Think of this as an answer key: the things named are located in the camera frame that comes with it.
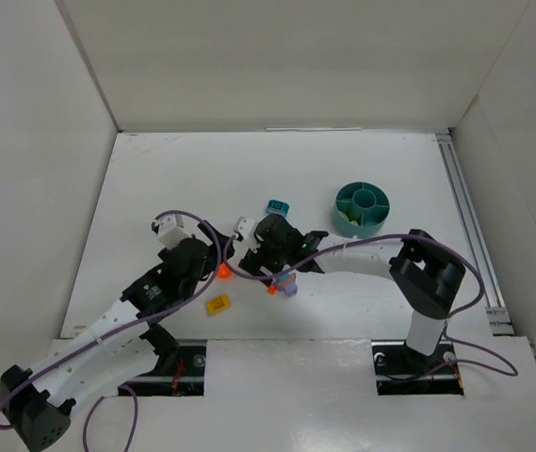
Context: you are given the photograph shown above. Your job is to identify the yellow lego brick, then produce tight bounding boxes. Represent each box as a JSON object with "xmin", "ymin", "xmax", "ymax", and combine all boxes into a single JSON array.
[{"xmin": 205, "ymin": 294, "xmax": 232, "ymax": 315}]

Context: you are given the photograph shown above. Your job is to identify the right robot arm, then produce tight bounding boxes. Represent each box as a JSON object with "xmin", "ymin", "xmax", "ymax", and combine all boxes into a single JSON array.
[{"xmin": 234, "ymin": 214, "xmax": 467, "ymax": 356}]

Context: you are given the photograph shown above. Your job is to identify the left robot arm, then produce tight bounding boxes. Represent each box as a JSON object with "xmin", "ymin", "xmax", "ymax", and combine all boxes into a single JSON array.
[{"xmin": 0, "ymin": 215, "xmax": 234, "ymax": 451}]

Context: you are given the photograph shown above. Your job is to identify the orange round lego piece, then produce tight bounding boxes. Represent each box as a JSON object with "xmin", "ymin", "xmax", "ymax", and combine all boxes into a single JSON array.
[{"xmin": 217, "ymin": 265, "xmax": 233, "ymax": 280}]

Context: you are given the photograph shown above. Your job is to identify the teal lego block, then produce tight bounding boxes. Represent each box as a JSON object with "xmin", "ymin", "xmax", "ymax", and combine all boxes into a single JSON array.
[{"xmin": 266, "ymin": 200, "xmax": 290, "ymax": 218}]

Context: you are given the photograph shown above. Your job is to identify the purple lego figure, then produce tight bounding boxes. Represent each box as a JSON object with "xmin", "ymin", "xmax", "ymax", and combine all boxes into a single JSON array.
[{"xmin": 273, "ymin": 272, "xmax": 299, "ymax": 298}]

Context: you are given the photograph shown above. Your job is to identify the teal round divided container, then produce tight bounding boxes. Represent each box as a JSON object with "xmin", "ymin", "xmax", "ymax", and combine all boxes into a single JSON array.
[{"xmin": 333, "ymin": 182, "xmax": 390, "ymax": 238}]

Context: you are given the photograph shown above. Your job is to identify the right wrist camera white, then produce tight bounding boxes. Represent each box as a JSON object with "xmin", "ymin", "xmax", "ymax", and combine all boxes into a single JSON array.
[{"xmin": 234, "ymin": 217, "xmax": 257, "ymax": 250}]

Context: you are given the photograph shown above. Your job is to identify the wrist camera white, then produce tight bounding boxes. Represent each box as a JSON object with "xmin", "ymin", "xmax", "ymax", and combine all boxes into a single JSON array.
[
  {"xmin": 151, "ymin": 214, "xmax": 191, "ymax": 250},
  {"xmin": 234, "ymin": 217, "xmax": 257, "ymax": 250}
]

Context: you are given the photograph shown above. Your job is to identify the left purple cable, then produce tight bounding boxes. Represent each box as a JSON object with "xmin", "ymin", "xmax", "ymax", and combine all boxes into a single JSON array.
[{"xmin": 0, "ymin": 209, "xmax": 231, "ymax": 452}]

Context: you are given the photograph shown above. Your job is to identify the purple cable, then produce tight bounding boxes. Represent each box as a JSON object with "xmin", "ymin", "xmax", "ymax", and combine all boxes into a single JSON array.
[
  {"xmin": 223, "ymin": 234, "xmax": 519, "ymax": 378},
  {"xmin": 0, "ymin": 209, "xmax": 231, "ymax": 452}
]

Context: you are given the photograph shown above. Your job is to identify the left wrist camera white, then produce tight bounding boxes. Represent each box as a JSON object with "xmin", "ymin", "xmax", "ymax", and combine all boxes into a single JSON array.
[{"xmin": 151, "ymin": 214, "xmax": 191, "ymax": 250}]

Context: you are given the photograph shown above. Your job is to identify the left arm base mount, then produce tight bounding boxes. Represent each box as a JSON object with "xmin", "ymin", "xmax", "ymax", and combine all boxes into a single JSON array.
[{"xmin": 124, "ymin": 339, "xmax": 207, "ymax": 397}]

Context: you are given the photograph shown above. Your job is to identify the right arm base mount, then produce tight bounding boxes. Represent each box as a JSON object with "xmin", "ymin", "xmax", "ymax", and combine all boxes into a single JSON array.
[{"xmin": 371, "ymin": 341, "xmax": 464, "ymax": 396}]

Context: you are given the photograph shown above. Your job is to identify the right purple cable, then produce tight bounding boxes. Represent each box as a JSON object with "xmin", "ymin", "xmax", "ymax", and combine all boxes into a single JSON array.
[{"xmin": 223, "ymin": 234, "xmax": 519, "ymax": 378}]

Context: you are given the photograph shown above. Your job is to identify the aluminium rail right edge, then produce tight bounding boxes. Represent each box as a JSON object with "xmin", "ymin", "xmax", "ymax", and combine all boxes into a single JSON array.
[{"xmin": 435, "ymin": 133, "xmax": 515, "ymax": 336}]

